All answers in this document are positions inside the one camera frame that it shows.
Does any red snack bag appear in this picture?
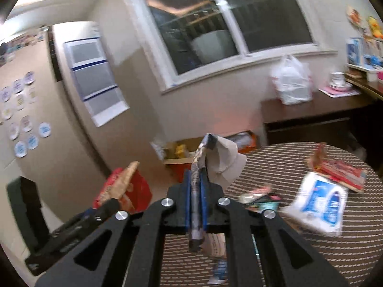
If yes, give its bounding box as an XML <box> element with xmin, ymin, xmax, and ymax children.
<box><xmin>92</xmin><ymin>161</ymin><xmax>152</xmax><ymax>214</ymax></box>

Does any silver wrapper with tissue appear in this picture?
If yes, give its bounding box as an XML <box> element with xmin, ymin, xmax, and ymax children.
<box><xmin>187</xmin><ymin>133</ymin><xmax>247</xmax><ymax>252</ymax></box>

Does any black colourful snack wrapper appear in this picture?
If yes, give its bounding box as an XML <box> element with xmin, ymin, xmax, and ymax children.
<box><xmin>245</xmin><ymin>193</ymin><xmax>282</xmax><ymax>213</ymax></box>

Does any red white checkered wrapper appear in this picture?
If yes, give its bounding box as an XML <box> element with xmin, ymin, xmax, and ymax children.
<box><xmin>238</xmin><ymin>185</ymin><xmax>273</xmax><ymax>204</ymax></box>

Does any white blue tissue pack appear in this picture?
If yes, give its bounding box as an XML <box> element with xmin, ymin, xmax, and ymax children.
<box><xmin>280</xmin><ymin>172</ymin><xmax>349</xmax><ymax>237</ymax></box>

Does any brown polka dot tablecloth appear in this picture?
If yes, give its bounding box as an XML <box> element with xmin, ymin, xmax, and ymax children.
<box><xmin>158</xmin><ymin>142</ymin><xmax>383</xmax><ymax>287</ymax></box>

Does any round blue fridge magnet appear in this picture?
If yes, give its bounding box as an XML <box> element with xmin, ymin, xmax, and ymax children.
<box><xmin>38</xmin><ymin>122</ymin><xmax>51</xmax><ymax>138</ymax></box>
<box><xmin>14</xmin><ymin>141</ymin><xmax>28</xmax><ymax>158</ymax></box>
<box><xmin>27</xmin><ymin>133</ymin><xmax>39</xmax><ymax>150</ymax></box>

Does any red cardboard gift box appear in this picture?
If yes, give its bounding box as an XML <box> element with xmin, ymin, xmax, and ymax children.
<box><xmin>163</xmin><ymin>137</ymin><xmax>203</xmax><ymax>183</ymax></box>

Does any orange brown cardboard box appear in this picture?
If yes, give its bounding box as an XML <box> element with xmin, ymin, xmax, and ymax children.
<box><xmin>227</xmin><ymin>131</ymin><xmax>258</xmax><ymax>154</ymax></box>

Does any round beige fridge magnet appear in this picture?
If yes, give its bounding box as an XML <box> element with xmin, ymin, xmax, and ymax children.
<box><xmin>20</xmin><ymin>115</ymin><xmax>33</xmax><ymax>133</ymax></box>

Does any beige refrigerator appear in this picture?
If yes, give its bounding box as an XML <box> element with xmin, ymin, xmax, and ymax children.
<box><xmin>1</xmin><ymin>22</ymin><xmax>171</xmax><ymax>221</ymax></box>

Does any dark wooden sideboard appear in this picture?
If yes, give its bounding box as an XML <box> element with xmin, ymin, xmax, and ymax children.
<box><xmin>261</xmin><ymin>79</ymin><xmax>382</xmax><ymax>148</ymax></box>

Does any white plastic shopping bag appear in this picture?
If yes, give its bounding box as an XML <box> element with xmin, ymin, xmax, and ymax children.
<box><xmin>271</xmin><ymin>55</ymin><xmax>313</xmax><ymax>106</ymax></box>

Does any pink paper mat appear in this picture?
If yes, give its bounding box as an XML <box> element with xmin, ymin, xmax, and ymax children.
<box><xmin>318</xmin><ymin>86</ymin><xmax>361</xmax><ymax>99</ymax></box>

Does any white teacup stack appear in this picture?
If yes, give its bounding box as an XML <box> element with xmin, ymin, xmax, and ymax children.
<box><xmin>328</xmin><ymin>72</ymin><xmax>353</xmax><ymax>91</ymax></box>

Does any yellow duck toy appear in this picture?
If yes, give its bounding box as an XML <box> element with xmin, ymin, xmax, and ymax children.
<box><xmin>367</xmin><ymin>16</ymin><xmax>383</xmax><ymax>39</ymax></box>

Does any blue white wall calendar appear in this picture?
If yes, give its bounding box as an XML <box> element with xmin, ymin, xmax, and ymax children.
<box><xmin>64</xmin><ymin>38</ymin><xmax>129</xmax><ymax>127</ymax></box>

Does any white window frame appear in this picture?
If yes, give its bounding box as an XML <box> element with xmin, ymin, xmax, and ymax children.
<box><xmin>127</xmin><ymin>0</ymin><xmax>334</xmax><ymax>91</ymax></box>

